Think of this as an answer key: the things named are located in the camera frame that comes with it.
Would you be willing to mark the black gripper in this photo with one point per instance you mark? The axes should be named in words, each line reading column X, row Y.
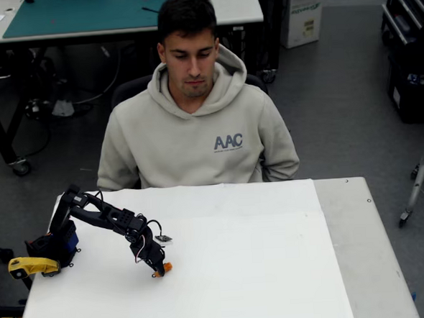
column 152, row 261

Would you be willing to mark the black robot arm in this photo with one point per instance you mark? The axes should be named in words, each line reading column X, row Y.
column 93, row 215

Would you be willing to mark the white paper sheet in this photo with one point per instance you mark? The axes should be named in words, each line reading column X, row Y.
column 222, row 273

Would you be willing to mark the man in beige hoodie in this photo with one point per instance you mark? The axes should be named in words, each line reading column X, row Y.
column 196, row 142

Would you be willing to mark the black and yellow clamp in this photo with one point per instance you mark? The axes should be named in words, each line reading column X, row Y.
column 7, row 314

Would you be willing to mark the black office chair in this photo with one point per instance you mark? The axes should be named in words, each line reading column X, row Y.
column 128, row 90

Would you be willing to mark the white power adapter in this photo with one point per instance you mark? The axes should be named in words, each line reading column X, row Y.
column 63, row 107

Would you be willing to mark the thin black tool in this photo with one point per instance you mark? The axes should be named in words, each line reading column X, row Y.
column 149, row 9

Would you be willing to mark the green cutting mat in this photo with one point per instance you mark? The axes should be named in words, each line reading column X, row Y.
column 91, row 11

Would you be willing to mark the grey workbench with black legs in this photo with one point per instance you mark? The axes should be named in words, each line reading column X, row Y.
column 235, row 10

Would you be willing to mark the metal stand leg with caster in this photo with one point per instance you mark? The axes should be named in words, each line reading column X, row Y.
column 420, row 178

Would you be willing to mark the white cardboard box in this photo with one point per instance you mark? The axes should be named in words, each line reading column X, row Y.
column 301, row 24

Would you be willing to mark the black storage bin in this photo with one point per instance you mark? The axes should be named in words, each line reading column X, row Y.
column 413, row 100

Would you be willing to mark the black tool cabinet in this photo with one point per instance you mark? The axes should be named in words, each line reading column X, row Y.
column 409, row 6

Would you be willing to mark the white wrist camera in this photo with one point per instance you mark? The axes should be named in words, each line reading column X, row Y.
column 164, row 239

